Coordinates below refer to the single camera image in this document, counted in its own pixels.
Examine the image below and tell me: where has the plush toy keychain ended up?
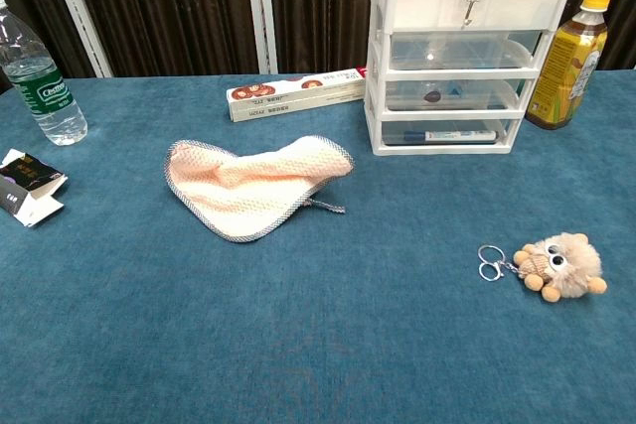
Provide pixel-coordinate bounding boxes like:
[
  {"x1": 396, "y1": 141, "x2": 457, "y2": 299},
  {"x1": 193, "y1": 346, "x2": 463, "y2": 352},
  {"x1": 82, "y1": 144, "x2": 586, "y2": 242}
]
[{"x1": 477, "y1": 231, "x2": 609, "y2": 304}]

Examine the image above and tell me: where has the clear plastic drawer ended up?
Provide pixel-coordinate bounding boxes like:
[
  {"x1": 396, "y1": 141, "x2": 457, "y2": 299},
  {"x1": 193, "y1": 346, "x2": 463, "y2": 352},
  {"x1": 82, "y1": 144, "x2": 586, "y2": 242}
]
[
  {"x1": 385, "y1": 78, "x2": 529, "y2": 111},
  {"x1": 381, "y1": 118, "x2": 522, "y2": 147},
  {"x1": 389, "y1": 30, "x2": 543, "y2": 71}
]

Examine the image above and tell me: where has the white plastic drawer organizer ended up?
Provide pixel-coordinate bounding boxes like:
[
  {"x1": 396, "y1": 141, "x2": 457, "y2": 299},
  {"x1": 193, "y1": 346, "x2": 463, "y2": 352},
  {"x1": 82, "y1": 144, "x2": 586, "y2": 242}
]
[{"x1": 363, "y1": 0, "x2": 576, "y2": 157}]

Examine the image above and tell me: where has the pink white dish cloth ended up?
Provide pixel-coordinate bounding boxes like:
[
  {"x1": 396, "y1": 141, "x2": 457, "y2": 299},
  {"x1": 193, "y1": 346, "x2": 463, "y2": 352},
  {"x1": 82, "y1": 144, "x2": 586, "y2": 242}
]
[{"x1": 164, "y1": 134, "x2": 356, "y2": 243}]

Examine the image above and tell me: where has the long white cling film box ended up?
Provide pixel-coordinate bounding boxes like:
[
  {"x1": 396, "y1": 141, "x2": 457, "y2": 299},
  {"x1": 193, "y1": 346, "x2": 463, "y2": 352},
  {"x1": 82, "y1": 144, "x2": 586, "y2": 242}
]
[{"x1": 226, "y1": 66, "x2": 370, "y2": 123}]

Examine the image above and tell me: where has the blue white marker pen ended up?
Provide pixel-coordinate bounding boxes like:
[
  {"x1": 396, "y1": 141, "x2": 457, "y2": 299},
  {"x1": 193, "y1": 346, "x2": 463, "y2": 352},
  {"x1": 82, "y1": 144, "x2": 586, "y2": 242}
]
[{"x1": 402, "y1": 129, "x2": 499, "y2": 144}]

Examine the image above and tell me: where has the dark brown curtain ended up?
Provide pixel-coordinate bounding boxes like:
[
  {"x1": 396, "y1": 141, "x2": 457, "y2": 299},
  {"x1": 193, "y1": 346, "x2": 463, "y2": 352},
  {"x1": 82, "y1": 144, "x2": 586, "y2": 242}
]
[{"x1": 0, "y1": 0, "x2": 636, "y2": 92}]

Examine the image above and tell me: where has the yellow tea bottle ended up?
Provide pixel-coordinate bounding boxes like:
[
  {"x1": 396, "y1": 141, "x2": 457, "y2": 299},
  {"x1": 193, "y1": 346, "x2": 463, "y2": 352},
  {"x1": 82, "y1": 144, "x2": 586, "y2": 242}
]
[{"x1": 525, "y1": 0, "x2": 614, "y2": 130}]

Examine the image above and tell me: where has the clear water bottle green label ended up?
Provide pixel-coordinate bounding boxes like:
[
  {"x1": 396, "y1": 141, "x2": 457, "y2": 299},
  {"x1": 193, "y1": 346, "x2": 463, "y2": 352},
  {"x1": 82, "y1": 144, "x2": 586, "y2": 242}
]
[{"x1": 0, "y1": 0, "x2": 89, "y2": 147}]

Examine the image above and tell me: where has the black white small carton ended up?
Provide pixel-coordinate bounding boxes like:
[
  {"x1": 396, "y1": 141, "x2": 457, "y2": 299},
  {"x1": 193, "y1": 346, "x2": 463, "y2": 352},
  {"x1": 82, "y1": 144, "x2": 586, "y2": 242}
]
[{"x1": 0, "y1": 148, "x2": 69, "y2": 228}]

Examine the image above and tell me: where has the white slotted frame post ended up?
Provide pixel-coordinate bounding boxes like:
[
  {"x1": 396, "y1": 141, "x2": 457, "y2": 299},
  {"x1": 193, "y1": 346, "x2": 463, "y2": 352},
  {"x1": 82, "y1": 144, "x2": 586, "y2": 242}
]
[
  {"x1": 42, "y1": 0, "x2": 114, "y2": 78},
  {"x1": 242, "y1": 0, "x2": 278, "y2": 75}
]

